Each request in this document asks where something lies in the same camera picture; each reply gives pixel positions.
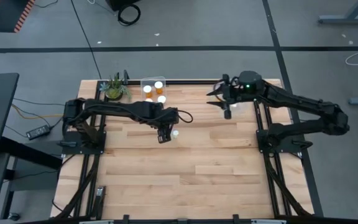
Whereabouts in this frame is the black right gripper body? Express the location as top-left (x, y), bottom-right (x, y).
top-left (221, 74), bottom-right (245, 120)

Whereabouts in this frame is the black rail-mounted box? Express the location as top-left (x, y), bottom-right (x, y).
top-left (95, 185), bottom-right (107, 218)

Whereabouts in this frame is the black mat orange striped edge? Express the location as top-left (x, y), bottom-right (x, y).
top-left (0, 0), bottom-right (35, 34)

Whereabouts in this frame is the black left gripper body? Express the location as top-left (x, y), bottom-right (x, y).
top-left (157, 108), bottom-right (180, 130)

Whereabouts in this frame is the potted green succulent plant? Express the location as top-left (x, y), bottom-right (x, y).
top-left (99, 73), bottom-right (133, 102)

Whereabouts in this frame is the black floor box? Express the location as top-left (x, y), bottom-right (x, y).
top-left (106, 0), bottom-right (142, 12)

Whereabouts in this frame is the yellow cable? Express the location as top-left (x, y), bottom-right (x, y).
top-left (11, 103), bottom-right (65, 121)

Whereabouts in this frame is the coiled black cable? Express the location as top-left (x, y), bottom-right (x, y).
top-left (117, 3), bottom-right (142, 27)

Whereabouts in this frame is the clear plastic bin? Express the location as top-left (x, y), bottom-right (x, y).
top-left (211, 88), bottom-right (250, 121)
top-left (140, 75), bottom-right (167, 108)

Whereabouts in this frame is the black power adapter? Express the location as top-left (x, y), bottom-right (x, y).
top-left (25, 124), bottom-right (51, 140)

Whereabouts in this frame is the black aluminium table frame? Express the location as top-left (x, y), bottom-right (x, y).
top-left (53, 79), bottom-right (324, 224)

